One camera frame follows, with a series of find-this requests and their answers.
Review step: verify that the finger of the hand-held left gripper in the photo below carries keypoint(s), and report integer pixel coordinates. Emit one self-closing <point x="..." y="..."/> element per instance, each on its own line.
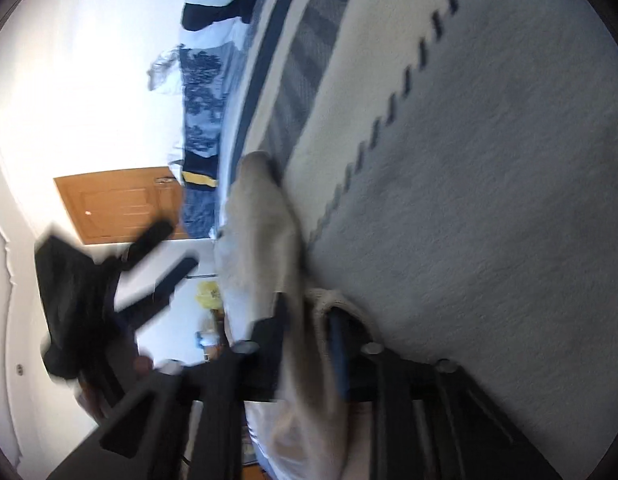
<point x="178" y="274"/>
<point x="150" y="241"/>

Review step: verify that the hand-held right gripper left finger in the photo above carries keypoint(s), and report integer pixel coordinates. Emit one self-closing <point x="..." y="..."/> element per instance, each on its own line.
<point x="261" y="360"/>

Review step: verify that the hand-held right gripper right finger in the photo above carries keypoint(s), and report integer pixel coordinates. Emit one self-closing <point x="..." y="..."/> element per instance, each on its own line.
<point x="339" y="360"/>

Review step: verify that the cream knitted garment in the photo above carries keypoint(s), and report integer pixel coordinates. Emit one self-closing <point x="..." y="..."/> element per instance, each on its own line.
<point x="259" y="240"/>

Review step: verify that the yellow plastic bag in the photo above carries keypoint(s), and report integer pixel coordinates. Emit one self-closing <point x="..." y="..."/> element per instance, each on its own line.
<point x="209" y="295"/>

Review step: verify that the wooden door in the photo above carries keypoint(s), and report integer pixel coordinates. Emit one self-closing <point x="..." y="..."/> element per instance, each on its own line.
<point x="119" y="210"/>

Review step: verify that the blue patterned quilt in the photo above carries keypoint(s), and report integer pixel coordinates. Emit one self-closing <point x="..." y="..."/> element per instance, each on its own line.
<point x="204" y="75"/>

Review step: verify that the blue white striped blanket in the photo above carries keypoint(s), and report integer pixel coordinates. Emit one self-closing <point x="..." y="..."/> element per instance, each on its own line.
<point x="464" y="185"/>

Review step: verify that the wall socket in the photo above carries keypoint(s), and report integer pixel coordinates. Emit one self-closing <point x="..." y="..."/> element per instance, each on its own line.
<point x="20" y="369"/>

